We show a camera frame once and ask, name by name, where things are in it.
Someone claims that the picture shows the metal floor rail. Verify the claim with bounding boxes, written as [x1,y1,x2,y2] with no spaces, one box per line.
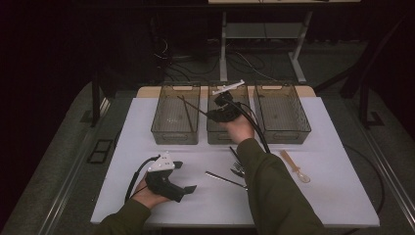
[37,97,112,235]
[360,125,415,229]

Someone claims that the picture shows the person's right hand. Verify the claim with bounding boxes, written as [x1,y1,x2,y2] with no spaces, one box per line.
[218,112,255,145]

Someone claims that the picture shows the right hand-held gripper cable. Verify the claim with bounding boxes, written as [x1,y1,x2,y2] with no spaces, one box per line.
[224,98,272,155]

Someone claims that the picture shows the person's left hand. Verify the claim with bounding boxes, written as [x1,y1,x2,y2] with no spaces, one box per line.
[131,177,169,210]

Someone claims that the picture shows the black floor cables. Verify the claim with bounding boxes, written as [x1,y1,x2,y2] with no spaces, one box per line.
[153,35,288,82]

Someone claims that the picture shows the thin black floor cable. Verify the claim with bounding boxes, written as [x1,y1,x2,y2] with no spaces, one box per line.
[342,143,387,216]

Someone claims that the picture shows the white table mat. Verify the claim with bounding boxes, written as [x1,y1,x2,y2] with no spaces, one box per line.
[90,96,381,228]

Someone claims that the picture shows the hand-held gripper cable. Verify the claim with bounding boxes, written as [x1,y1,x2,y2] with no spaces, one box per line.
[224,98,272,155]
[124,156,161,202]

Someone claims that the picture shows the black chopstick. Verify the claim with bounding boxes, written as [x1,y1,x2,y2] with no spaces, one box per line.
[229,146,243,165]
[176,95,209,118]

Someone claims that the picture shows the wooden-handled metal fork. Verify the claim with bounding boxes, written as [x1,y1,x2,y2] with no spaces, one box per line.
[230,162,247,179]

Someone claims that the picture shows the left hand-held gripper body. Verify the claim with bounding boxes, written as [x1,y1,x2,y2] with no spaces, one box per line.
[145,151,186,204]

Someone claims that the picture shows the black stand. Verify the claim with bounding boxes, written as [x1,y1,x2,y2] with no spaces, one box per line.
[314,16,415,130]
[91,70,116,128]

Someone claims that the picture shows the transparent grey plastic bin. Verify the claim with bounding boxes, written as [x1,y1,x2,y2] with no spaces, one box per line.
[150,81,202,146]
[206,81,254,146]
[253,81,312,145]

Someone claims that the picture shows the left hand-held gripper cable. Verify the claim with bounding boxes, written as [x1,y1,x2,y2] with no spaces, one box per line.
[124,156,161,202]

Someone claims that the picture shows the white metal-framed desk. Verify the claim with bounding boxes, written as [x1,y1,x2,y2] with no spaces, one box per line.
[207,0,362,85]

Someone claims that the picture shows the brown chopstick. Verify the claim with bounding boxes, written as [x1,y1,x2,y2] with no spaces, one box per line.
[184,95,196,131]
[181,95,194,132]

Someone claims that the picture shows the tan-handled clear spoon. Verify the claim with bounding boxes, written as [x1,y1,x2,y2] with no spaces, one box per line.
[279,149,311,184]

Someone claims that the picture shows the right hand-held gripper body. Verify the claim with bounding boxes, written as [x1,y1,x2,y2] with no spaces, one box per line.
[211,79,247,123]

